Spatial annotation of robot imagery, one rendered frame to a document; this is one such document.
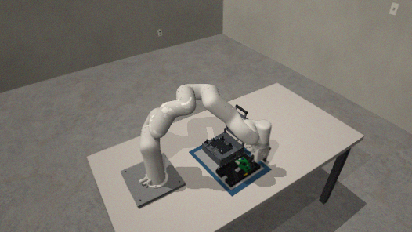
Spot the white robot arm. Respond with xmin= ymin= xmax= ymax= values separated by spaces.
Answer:
xmin=139 ymin=84 xmax=272 ymax=188

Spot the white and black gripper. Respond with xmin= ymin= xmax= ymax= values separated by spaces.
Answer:
xmin=248 ymin=145 xmax=271 ymax=169

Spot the green circuit board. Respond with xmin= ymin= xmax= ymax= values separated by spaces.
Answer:
xmin=235 ymin=157 xmax=252 ymax=172

